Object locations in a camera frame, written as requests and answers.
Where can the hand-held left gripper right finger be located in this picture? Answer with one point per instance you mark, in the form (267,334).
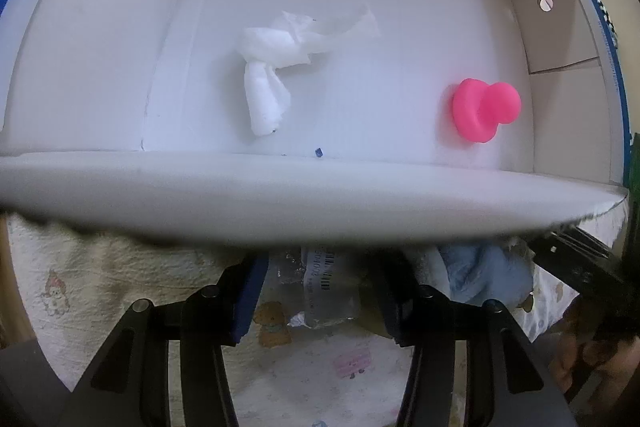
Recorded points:
(395,312)

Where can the person's right hand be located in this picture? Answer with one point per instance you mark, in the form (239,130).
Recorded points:
(567,357)

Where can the pink rubber toy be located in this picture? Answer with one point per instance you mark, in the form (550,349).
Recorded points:
(470,112)

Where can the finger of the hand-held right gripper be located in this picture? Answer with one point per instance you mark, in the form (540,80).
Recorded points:
(575,257)

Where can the printed blanket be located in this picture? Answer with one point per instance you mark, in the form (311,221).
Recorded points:
(75,277)

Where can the clear plastic bag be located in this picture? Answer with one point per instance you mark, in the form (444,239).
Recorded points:
(322,302)

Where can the crumpled white tissue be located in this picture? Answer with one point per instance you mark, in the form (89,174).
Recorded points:
(265,57)

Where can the white cardboard box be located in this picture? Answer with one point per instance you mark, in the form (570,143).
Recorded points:
(400,32)

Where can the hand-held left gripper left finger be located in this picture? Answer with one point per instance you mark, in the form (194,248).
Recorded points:
(248,302)

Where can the light blue cloth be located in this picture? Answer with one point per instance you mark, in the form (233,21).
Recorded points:
(480,274)

